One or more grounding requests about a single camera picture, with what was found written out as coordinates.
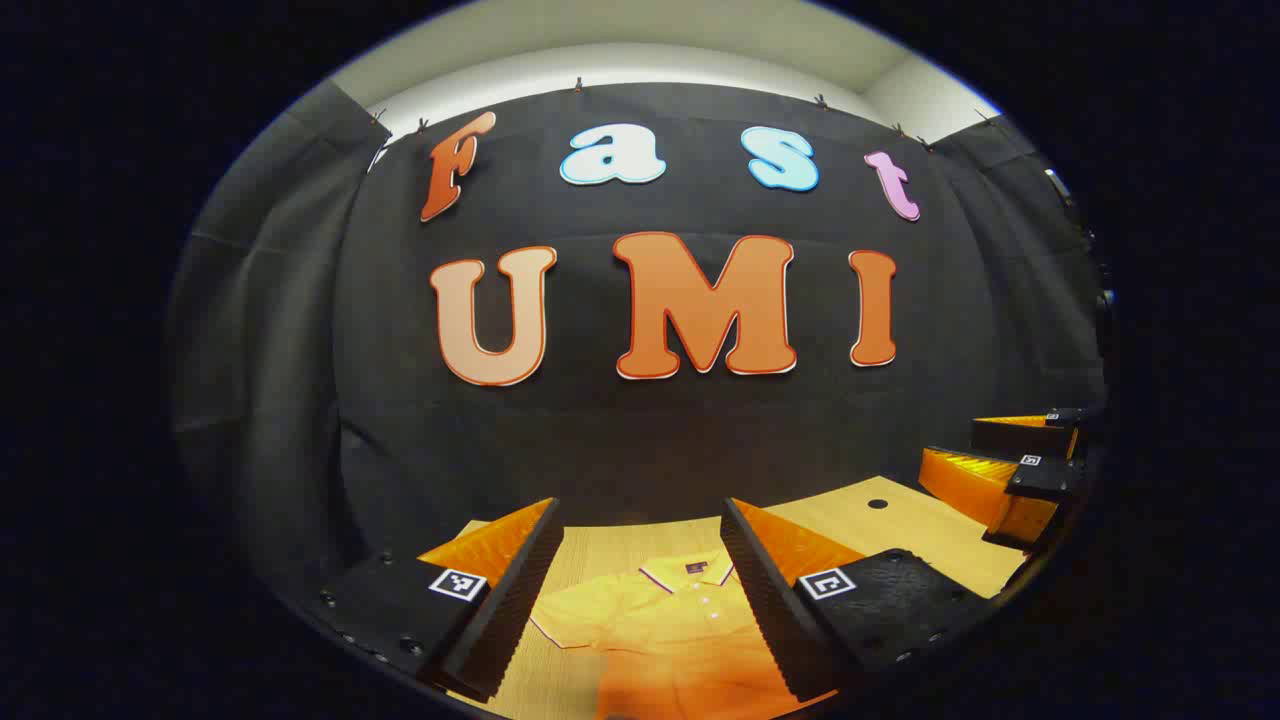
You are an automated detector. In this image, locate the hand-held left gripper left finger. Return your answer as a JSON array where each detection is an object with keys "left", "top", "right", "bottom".
[{"left": 300, "top": 497, "right": 566, "bottom": 704}]

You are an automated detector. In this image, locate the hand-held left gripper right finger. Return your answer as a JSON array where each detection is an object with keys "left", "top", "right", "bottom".
[{"left": 720, "top": 497, "right": 1001, "bottom": 703}]

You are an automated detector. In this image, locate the orange T-shirt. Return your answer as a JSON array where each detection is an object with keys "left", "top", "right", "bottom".
[{"left": 528, "top": 553, "right": 839, "bottom": 720}]

